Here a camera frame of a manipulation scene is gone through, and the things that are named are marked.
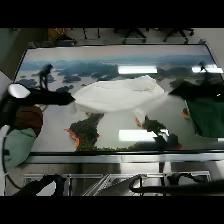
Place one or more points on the dark green garment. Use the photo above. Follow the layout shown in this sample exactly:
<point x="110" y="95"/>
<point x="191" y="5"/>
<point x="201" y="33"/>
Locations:
<point x="206" y="116"/>

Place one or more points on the brown garment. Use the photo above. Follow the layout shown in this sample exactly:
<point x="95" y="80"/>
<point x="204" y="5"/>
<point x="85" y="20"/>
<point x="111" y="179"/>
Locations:
<point x="30" y="117"/>

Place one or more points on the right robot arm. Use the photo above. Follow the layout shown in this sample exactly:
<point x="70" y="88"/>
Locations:
<point x="200" y="188"/>

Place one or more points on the black office chair base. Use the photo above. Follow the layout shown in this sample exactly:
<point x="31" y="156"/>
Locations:
<point x="178" y="32"/>
<point x="134" y="32"/>

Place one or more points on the silver frame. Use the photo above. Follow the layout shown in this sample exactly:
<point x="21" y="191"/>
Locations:
<point x="100" y="159"/>

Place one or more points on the white T-shirt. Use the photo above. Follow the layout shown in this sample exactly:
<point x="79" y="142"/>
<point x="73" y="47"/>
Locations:
<point x="113" y="96"/>

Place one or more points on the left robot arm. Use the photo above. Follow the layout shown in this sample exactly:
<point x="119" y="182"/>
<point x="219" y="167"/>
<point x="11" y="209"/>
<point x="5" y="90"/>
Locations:
<point x="50" y="97"/>

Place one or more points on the pale green garment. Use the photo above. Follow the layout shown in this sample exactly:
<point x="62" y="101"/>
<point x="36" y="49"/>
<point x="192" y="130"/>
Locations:
<point x="18" y="146"/>

